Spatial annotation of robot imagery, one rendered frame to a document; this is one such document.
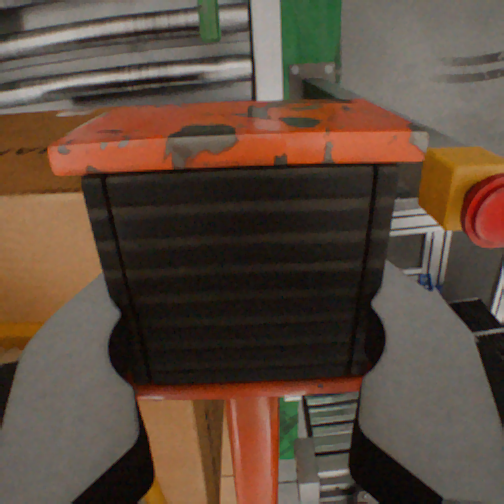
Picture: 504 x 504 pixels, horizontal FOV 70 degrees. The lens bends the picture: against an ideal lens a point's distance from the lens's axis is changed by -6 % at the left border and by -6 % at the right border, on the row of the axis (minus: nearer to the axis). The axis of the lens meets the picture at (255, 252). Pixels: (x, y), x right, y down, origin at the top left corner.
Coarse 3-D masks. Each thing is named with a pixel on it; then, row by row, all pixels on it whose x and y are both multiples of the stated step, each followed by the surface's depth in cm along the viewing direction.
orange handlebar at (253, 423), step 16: (224, 400) 15; (240, 400) 14; (256, 400) 14; (272, 400) 14; (240, 416) 15; (256, 416) 15; (272, 416) 15; (240, 432) 15; (256, 432) 15; (272, 432) 15; (240, 448) 16; (256, 448) 16; (272, 448) 16; (240, 464) 16; (256, 464) 16; (272, 464) 17; (240, 480) 17; (256, 480) 17; (272, 480) 17; (240, 496) 18; (256, 496) 18; (272, 496) 18
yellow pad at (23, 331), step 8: (0, 328) 29; (8, 328) 29; (16, 328) 29; (24, 328) 29; (32, 328) 29; (0, 336) 28; (8, 336) 28; (16, 336) 28; (24, 336) 28; (32, 336) 28; (0, 344) 28; (8, 344) 28; (16, 344) 28; (24, 344) 28; (152, 488) 39; (144, 496) 40; (152, 496) 40; (160, 496) 42
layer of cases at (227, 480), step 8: (224, 408) 116; (224, 416) 118; (224, 424) 120; (224, 432) 123; (224, 440) 125; (224, 448) 127; (224, 456) 130; (224, 464) 132; (224, 472) 135; (232, 472) 135; (224, 480) 138; (232, 480) 138; (224, 488) 141; (232, 488) 141; (224, 496) 144; (232, 496) 144
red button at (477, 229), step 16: (496, 176) 31; (480, 192) 31; (496, 192) 30; (464, 208) 32; (480, 208) 31; (496, 208) 31; (464, 224) 33; (480, 224) 32; (496, 224) 32; (480, 240) 33; (496, 240) 33
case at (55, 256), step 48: (0, 144) 38; (48, 144) 37; (0, 192) 25; (48, 192) 25; (0, 240) 26; (48, 240) 26; (0, 288) 28; (48, 288) 28; (192, 432) 37; (192, 480) 42
